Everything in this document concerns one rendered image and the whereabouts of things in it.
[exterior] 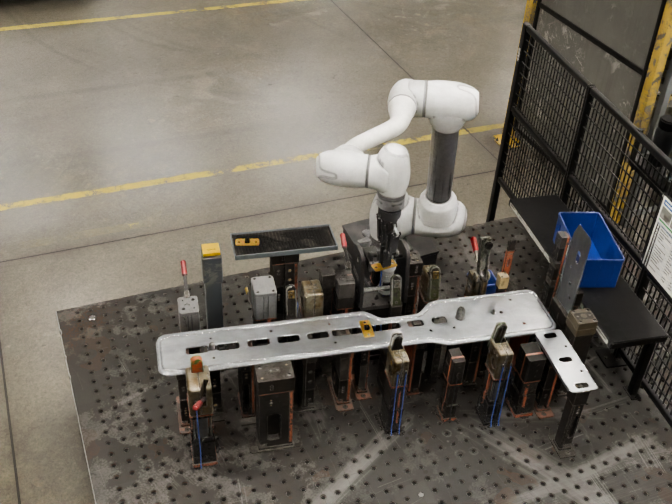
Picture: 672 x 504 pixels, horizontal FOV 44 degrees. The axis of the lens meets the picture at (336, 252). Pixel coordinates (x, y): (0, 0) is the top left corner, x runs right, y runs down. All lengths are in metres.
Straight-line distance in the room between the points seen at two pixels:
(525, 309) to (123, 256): 2.58
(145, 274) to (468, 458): 2.42
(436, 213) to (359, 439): 0.99
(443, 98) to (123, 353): 1.51
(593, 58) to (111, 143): 3.19
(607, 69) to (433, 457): 2.93
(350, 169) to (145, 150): 3.47
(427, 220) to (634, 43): 2.00
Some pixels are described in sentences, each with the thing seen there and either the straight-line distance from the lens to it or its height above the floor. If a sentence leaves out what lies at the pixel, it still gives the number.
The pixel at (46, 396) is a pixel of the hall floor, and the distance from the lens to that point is 4.17.
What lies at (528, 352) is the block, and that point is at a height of 0.98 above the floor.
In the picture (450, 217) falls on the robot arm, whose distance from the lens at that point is 3.42.
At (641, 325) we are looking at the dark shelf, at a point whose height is 1.03.
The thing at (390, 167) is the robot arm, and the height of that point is 1.64.
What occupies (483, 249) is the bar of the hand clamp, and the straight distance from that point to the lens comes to 3.04.
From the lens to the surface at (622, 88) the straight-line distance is 5.10.
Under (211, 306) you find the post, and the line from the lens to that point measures 3.10.
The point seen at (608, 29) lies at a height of 1.15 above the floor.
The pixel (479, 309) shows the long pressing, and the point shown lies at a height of 1.00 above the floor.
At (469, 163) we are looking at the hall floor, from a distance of 5.86.
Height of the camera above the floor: 2.94
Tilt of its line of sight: 37 degrees down
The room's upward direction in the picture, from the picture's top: 3 degrees clockwise
